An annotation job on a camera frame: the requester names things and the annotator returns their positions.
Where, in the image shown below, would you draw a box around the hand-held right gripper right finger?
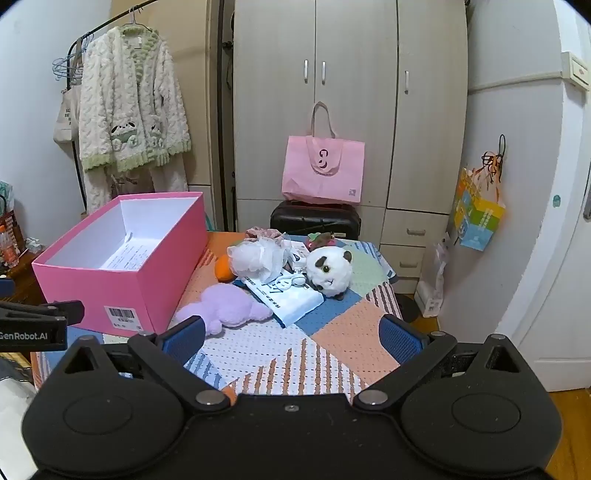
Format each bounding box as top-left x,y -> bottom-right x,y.
353,314 -> 532,411

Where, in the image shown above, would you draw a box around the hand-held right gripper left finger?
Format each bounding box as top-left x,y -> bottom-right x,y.
59,316 -> 232,414

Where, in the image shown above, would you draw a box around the purple plush toy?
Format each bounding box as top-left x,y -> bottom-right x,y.
174,284 -> 274,337

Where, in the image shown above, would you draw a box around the pink cardboard box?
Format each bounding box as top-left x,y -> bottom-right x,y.
31,191 -> 209,334

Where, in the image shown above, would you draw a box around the orange green carrot plush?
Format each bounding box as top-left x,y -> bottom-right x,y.
215,255 -> 237,282

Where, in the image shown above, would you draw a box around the large blue white wipes pack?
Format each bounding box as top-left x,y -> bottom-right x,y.
233,274 -> 324,328

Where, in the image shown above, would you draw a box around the red plush ball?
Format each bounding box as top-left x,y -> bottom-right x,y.
307,232 -> 338,252

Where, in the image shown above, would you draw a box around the pink floral cloth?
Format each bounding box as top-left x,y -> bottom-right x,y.
245,226 -> 287,243

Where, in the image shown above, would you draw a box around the small white tissue pack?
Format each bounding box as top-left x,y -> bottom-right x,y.
281,239 -> 311,271

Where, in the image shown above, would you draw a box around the wooden nightstand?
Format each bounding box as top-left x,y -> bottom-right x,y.
0,249 -> 47,306

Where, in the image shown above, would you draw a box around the orange drink bottle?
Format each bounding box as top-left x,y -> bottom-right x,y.
0,226 -> 17,267

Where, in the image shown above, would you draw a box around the white plastic bag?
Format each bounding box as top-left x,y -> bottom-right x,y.
416,231 -> 452,319

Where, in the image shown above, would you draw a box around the white printed paper sheet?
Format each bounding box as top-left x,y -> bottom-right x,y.
98,232 -> 154,271

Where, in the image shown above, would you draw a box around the patchwork blanket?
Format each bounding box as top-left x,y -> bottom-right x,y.
34,231 -> 416,398

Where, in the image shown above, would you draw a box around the colourful paper gift bag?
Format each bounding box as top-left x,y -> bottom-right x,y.
452,152 -> 506,252

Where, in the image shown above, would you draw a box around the black suitcase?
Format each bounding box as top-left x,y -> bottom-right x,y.
270,200 -> 361,241

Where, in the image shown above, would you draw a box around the white door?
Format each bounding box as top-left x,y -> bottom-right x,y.
494,69 -> 591,393

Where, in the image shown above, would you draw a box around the beige canvas tote bag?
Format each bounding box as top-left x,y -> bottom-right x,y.
53,34 -> 86,144

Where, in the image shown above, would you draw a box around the pink tote bag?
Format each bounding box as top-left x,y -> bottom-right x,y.
281,102 -> 365,205

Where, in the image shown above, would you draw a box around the fluffy white green robe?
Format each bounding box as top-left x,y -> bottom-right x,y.
76,24 -> 192,213

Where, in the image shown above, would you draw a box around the grey three-door wardrobe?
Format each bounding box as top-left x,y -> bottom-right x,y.
231,0 -> 469,283

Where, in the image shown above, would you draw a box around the black stand pole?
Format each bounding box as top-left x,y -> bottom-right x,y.
222,0 -> 237,232

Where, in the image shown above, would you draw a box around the black clothes rack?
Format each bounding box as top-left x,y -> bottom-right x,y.
67,0 -> 158,213

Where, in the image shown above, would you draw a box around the blue wire hangers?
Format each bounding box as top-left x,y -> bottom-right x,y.
52,54 -> 85,85

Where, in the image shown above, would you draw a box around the beige wall box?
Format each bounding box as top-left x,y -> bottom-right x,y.
560,52 -> 591,90

